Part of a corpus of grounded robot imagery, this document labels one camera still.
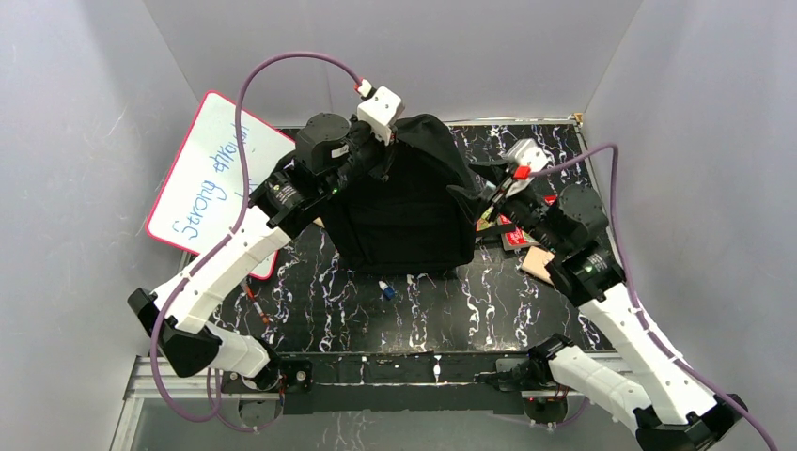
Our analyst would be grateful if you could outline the black student backpack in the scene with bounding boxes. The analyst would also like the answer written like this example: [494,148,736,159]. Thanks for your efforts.
[317,113,482,276]

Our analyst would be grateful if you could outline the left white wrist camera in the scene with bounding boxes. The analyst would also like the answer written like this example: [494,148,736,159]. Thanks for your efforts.
[356,86,404,145]

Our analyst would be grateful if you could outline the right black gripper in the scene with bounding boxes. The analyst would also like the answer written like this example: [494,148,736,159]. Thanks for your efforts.
[445,159,566,256]

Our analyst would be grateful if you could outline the green treehouse book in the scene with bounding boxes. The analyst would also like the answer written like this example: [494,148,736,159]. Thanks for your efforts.
[476,207,496,235]

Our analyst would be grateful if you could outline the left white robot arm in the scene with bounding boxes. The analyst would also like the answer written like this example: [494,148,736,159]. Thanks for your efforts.
[128,113,397,391]

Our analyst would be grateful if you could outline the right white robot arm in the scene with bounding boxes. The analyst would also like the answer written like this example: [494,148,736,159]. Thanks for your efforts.
[451,161,741,450]

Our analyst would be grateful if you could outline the pink-framed whiteboard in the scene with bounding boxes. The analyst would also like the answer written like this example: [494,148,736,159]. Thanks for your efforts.
[146,91,295,255]

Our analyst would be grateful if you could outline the small blue white bottle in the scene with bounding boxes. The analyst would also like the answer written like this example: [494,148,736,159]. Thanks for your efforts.
[378,280,397,300]

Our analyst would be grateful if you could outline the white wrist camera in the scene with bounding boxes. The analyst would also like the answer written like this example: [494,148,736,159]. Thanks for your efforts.
[356,86,404,145]
[506,138,550,197]

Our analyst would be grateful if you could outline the beige snap wallet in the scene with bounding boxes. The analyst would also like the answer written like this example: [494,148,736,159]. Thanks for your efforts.
[521,247,554,286]

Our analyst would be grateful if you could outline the orange marker pen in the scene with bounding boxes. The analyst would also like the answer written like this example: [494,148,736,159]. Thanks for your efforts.
[243,283,270,325]

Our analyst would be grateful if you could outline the red treehouse book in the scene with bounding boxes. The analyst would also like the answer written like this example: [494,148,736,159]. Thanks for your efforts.
[497,194,556,251]

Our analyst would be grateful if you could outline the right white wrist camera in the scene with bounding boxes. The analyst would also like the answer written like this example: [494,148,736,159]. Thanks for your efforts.
[506,138,550,197]

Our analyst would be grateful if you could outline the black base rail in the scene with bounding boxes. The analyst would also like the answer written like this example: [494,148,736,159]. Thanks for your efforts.
[222,351,577,426]

